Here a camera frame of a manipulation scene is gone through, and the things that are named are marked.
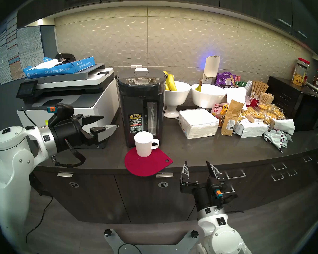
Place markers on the red pink snack packet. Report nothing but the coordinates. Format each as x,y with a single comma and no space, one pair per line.
216,109

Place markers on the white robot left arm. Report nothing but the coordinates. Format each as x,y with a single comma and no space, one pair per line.
10,160

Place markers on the blue printer paper ream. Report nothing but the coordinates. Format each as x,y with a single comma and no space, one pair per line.
42,71

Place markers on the large wall notice poster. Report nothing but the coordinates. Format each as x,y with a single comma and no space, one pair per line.
5,52

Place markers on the long wooden stir sticks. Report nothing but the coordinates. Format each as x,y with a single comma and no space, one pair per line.
259,88

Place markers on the dark lower cabinets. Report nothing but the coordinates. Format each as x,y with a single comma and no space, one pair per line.
148,200

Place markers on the yellow snack packet pile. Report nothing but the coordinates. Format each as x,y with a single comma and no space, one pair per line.
267,112

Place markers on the red stick holder cup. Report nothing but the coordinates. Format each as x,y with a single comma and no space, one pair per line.
253,102

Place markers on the small wall notice sheet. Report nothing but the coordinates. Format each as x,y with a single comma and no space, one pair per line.
29,47

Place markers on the white printed packet bag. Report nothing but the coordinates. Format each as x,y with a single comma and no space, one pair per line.
254,130

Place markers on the yellow plastic clip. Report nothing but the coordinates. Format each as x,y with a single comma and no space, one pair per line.
223,109

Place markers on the short wooden stir sticks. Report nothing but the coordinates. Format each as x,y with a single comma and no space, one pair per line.
267,98

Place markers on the checkered kitchen cloth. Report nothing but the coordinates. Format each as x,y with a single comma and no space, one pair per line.
276,138

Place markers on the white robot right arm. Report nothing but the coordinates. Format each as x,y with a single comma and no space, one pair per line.
222,237

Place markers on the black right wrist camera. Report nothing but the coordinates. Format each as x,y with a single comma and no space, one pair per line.
218,188

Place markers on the white grey office printer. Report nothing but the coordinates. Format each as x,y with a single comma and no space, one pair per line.
77,97

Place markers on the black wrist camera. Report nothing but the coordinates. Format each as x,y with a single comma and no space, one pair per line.
65,110
218,188

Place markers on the white paper napkin stack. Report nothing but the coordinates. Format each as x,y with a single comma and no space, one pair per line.
198,123

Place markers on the white ceramic mug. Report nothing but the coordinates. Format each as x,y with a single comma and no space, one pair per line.
143,147

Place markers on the silver metal bar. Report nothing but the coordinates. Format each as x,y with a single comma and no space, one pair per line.
317,89

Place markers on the red capped sauce bottle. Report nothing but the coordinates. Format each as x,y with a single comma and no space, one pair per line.
317,77

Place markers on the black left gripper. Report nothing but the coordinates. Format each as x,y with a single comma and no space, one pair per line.
66,133

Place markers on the green sachet packets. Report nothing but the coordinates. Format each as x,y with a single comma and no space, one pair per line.
241,83

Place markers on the red silicone mat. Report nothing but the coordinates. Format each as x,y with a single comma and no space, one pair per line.
148,166

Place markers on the white wall outlet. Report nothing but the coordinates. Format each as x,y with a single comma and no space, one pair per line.
136,66

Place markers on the crumpled white paper bag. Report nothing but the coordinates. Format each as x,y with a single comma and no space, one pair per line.
284,125

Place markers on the white wide bowl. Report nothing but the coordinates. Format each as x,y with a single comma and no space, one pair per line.
209,97

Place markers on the black stapler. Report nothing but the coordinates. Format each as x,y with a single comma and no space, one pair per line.
65,57

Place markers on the black star knob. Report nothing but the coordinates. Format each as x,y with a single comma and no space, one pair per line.
107,232
194,233

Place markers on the yellow banana bunch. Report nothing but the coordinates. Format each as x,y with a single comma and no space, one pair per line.
171,82

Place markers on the smooth white paper bag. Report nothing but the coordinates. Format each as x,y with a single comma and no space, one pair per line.
237,94

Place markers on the black electric water dispenser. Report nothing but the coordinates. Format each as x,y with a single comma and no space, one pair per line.
140,102

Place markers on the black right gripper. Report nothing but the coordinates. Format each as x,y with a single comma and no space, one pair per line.
201,196

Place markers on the white pedestal fruit bowl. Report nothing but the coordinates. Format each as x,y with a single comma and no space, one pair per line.
177,97

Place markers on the brown paper coffee bag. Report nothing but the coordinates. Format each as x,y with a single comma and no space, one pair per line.
231,116

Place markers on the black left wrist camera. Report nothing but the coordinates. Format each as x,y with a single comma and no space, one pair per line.
65,110

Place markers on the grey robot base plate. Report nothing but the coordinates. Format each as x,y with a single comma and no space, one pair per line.
114,243

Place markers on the white plug-in wall device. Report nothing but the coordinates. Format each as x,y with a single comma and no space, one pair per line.
210,68

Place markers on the black microwave oven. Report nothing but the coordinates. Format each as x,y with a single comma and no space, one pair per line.
294,102

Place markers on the clear jar red lid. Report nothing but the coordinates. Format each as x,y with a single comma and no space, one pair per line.
300,76

